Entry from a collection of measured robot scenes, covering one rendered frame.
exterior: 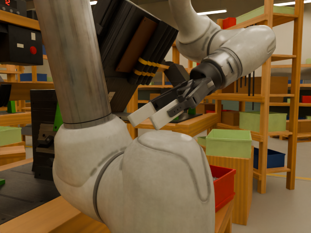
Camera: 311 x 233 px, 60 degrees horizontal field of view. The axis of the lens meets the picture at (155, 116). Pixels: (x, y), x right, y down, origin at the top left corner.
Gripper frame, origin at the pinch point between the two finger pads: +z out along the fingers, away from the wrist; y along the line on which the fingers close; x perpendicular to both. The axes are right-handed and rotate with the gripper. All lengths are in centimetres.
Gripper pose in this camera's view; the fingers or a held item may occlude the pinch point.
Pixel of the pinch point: (144, 119)
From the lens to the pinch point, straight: 58.4
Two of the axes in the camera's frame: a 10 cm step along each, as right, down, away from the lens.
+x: 4.8, 8.5, 2.2
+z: -7.8, 5.3, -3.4
